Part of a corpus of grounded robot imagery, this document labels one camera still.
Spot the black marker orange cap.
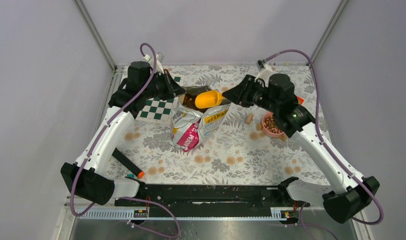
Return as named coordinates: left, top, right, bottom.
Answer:
left=112, top=148, right=145, bottom=179

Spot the yellow plastic scoop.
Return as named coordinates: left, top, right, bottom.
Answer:
left=194, top=90, right=225, bottom=109

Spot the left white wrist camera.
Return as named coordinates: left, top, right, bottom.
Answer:
left=142, top=52, right=164, bottom=75

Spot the orange red small object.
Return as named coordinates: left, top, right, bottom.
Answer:
left=297, top=96, right=304, bottom=105

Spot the wooden block near bowl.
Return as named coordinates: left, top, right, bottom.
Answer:
left=279, top=133, right=288, bottom=142

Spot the cat food bag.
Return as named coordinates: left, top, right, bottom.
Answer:
left=170, top=85, right=231, bottom=153

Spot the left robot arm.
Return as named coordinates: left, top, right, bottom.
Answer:
left=60, top=59, right=185, bottom=206

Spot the pink bowl with kibble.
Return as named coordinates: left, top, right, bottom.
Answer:
left=261, top=112, right=284, bottom=139

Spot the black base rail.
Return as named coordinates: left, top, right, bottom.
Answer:
left=114, top=184, right=304, bottom=219

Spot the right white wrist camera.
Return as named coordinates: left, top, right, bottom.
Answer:
left=255, top=59, right=274, bottom=85

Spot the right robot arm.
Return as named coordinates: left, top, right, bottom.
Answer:
left=221, top=73, right=380, bottom=224

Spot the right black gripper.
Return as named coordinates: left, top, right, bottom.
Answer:
left=222, top=74, right=280, bottom=113

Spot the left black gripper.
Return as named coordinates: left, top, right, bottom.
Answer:
left=142, top=68, right=187, bottom=101

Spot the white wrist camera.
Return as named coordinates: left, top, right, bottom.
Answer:
left=142, top=52, right=164, bottom=75
left=255, top=59, right=274, bottom=85

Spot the floral tablecloth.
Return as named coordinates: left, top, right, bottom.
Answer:
left=117, top=65, right=329, bottom=185

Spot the green white chessboard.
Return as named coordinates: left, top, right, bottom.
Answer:
left=131, top=77, right=180, bottom=123

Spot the wooden cork cylinder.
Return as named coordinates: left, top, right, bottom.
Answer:
left=245, top=113, right=254, bottom=125

